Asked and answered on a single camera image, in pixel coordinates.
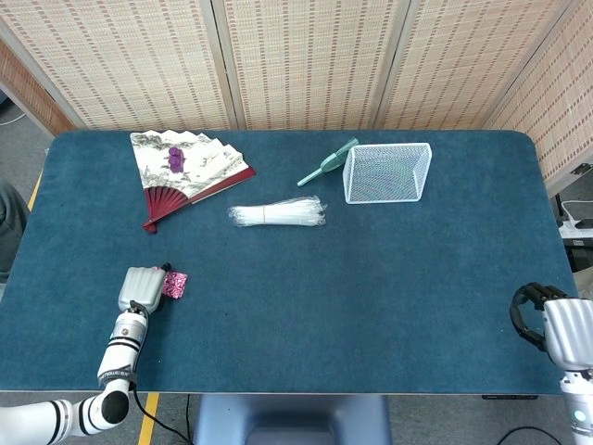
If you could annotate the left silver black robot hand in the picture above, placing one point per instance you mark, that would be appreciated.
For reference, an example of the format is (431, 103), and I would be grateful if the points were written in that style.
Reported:
(141, 287)

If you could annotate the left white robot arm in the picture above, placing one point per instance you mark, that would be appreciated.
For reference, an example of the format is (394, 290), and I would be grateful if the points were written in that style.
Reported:
(122, 352)

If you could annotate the pink patterned small pouch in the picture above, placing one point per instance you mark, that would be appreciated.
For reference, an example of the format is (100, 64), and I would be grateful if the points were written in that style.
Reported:
(176, 283)

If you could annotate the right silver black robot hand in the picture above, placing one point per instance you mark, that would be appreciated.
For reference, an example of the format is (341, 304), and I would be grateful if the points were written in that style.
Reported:
(567, 334)

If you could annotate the clear plastic tie bundle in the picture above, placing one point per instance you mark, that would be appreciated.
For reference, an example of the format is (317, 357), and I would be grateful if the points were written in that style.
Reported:
(287, 214)

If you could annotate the painted paper folding fan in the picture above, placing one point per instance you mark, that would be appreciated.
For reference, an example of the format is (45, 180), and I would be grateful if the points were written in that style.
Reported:
(204, 164)

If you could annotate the black table control panel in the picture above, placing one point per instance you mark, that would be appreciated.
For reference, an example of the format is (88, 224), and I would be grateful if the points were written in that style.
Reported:
(509, 397)

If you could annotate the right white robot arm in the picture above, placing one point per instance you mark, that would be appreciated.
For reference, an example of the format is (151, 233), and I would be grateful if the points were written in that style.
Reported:
(579, 408)

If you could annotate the bamboo folding screen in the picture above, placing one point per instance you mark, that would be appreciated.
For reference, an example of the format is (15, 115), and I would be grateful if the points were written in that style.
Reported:
(301, 60)

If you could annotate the white power strip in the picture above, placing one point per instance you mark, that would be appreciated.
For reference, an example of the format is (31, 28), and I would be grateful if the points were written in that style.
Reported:
(576, 227)

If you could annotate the small purple toy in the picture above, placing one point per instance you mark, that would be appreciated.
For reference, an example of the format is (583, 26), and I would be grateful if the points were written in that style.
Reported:
(176, 159)

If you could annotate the green hand brush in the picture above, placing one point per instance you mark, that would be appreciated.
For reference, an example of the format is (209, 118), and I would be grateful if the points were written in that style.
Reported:
(331, 161)

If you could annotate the blue felt table mat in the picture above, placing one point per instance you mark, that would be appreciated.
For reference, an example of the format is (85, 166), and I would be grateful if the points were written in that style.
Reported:
(324, 301)

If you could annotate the thin rubber band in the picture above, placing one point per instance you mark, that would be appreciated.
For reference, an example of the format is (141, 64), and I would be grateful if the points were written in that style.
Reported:
(264, 216)

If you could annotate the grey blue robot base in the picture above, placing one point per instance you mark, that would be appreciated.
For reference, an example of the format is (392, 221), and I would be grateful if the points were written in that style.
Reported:
(222, 419)

